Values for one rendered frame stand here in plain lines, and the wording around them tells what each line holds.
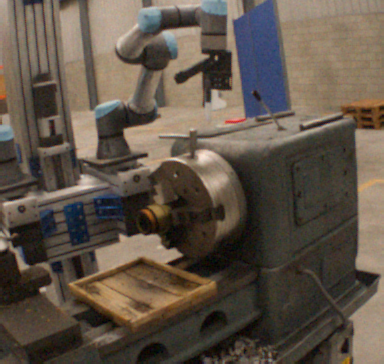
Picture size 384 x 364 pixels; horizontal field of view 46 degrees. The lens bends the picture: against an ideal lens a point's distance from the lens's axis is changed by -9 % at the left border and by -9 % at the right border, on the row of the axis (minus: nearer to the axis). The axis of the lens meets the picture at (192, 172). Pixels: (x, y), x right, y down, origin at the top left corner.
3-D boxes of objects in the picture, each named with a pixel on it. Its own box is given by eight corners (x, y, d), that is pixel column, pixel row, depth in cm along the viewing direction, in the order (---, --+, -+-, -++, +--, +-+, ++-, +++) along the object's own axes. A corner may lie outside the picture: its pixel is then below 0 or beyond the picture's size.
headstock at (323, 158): (277, 199, 221) (269, 112, 213) (365, 212, 185) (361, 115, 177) (176, 242, 184) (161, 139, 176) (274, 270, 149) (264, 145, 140)
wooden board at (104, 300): (144, 265, 166) (142, 255, 165) (217, 293, 139) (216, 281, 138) (70, 294, 147) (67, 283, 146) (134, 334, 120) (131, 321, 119)
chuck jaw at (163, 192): (179, 201, 155) (162, 168, 158) (187, 194, 151) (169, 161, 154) (151, 211, 148) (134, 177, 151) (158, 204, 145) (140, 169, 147)
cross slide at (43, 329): (20, 287, 141) (16, 274, 140) (84, 338, 109) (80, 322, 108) (-25, 303, 130) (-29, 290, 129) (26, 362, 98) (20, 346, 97)
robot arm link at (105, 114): (94, 134, 212) (89, 104, 209) (122, 128, 217) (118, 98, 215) (100, 136, 202) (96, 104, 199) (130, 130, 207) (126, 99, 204)
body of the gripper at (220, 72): (232, 93, 137) (233, 51, 133) (201, 92, 137) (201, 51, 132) (229, 87, 144) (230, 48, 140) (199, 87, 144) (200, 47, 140)
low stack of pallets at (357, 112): (366, 119, 975) (364, 98, 965) (400, 120, 913) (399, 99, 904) (340, 128, 893) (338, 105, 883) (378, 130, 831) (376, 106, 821)
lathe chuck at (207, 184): (170, 228, 173) (170, 141, 161) (236, 263, 151) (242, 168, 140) (150, 236, 167) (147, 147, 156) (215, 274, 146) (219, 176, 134)
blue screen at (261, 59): (228, 129, 1041) (214, 20, 990) (265, 124, 1043) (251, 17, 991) (266, 171, 639) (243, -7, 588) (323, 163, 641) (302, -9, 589)
